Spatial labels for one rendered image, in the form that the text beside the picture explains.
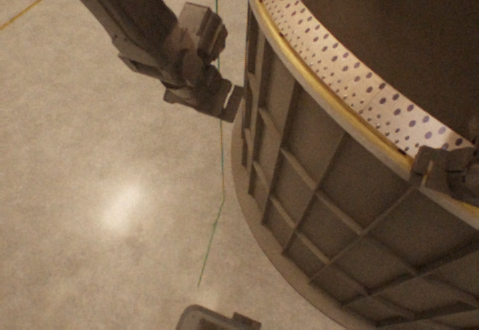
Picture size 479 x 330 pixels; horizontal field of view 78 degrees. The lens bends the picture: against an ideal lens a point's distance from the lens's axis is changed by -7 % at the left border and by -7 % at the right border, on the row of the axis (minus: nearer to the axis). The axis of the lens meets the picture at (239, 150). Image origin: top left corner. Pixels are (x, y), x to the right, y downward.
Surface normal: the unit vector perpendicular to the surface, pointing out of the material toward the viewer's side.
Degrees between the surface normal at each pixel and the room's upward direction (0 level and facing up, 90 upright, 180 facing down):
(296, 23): 43
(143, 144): 0
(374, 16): 62
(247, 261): 0
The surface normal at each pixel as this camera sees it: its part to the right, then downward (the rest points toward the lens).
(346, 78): -0.56, -0.11
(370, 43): -0.74, 0.13
